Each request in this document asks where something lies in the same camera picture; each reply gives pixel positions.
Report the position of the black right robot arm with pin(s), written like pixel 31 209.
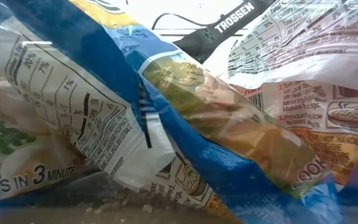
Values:
pixel 228 21

